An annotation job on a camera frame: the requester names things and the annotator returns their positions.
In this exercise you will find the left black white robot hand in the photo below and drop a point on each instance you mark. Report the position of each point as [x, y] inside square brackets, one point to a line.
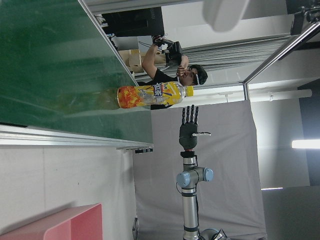
[225, 15]

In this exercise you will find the green conveyor belt aluminium frame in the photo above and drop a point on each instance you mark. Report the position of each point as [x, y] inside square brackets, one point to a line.
[50, 62]

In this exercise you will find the orange tea bottle yellow cap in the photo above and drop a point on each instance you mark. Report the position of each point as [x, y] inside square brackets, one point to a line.
[150, 95]

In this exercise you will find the pink plastic basket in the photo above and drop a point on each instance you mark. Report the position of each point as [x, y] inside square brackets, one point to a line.
[82, 220]

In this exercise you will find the operator in black shirt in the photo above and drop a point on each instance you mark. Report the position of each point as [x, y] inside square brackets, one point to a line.
[160, 77]

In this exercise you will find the black handheld tracker device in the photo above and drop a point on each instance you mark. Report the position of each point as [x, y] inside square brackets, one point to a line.
[175, 51]

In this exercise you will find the aluminium cell frame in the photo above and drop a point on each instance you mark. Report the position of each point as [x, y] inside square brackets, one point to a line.
[275, 55]

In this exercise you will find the wooden block with hole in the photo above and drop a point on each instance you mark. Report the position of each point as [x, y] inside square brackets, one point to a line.
[135, 60]

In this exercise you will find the black camera on frame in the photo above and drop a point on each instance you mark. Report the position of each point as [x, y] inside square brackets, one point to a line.
[300, 20]

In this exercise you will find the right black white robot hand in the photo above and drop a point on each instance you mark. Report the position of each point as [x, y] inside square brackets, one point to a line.
[188, 135]

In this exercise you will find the fluorescent light tube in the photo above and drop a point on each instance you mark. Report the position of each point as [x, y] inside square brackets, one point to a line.
[306, 144]

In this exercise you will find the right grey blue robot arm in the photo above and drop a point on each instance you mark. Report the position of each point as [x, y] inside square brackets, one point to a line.
[190, 200]

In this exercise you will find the grey pleated curtain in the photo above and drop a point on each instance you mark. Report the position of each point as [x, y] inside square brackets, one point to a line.
[225, 55]

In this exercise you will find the grey fabric curtain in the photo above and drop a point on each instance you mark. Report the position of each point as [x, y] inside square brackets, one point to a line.
[225, 175]

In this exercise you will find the black desk monitor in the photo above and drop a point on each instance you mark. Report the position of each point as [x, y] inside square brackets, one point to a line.
[132, 22]

